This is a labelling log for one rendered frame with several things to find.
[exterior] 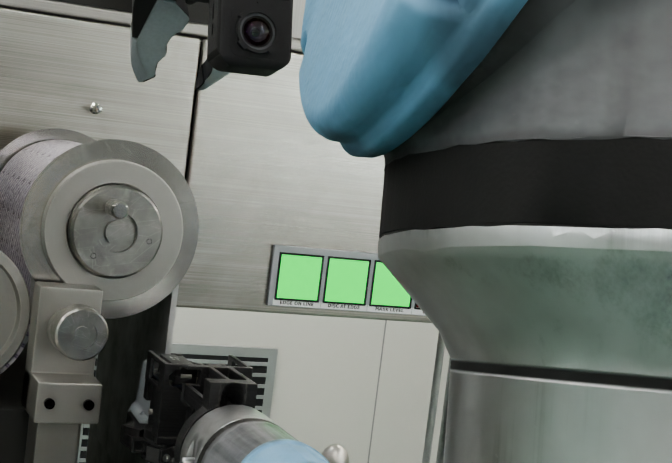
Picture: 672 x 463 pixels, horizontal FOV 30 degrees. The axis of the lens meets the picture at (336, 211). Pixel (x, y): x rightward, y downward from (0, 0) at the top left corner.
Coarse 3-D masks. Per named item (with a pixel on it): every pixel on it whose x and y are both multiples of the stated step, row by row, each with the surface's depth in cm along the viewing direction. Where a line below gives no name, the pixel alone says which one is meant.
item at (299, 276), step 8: (288, 256) 143; (296, 256) 144; (304, 256) 144; (288, 264) 143; (296, 264) 144; (304, 264) 144; (312, 264) 145; (320, 264) 145; (280, 272) 143; (288, 272) 143; (296, 272) 144; (304, 272) 144; (312, 272) 145; (280, 280) 143; (288, 280) 144; (296, 280) 144; (304, 280) 144; (312, 280) 145; (280, 288) 143; (288, 288) 144; (296, 288) 144; (304, 288) 144; (312, 288) 145; (280, 296) 143; (288, 296) 144; (296, 296) 144; (304, 296) 145; (312, 296) 145
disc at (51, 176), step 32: (64, 160) 101; (96, 160) 102; (128, 160) 103; (160, 160) 104; (32, 192) 100; (32, 224) 100; (192, 224) 105; (32, 256) 100; (192, 256) 106; (160, 288) 105
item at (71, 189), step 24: (96, 168) 101; (120, 168) 101; (144, 168) 102; (72, 192) 100; (144, 192) 102; (168, 192) 103; (48, 216) 100; (168, 216) 103; (48, 240) 100; (168, 240) 104; (72, 264) 101; (168, 264) 104; (120, 288) 102; (144, 288) 103
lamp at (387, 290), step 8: (376, 264) 148; (376, 272) 148; (384, 272) 148; (376, 280) 148; (384, 280) 148; (392, 280) 149; (376, 288) 148; (384, 288) 148; (392, 288) 149; (400, 288) 149; (376, 296) 148; (384, 296) 149; (392, 296) 149; (400, 296) 149; (408, 296) 150; (376, 304) 148; (384, 304) 149; (392, 304) 149; (400, 304) 149; (408, 304) 150
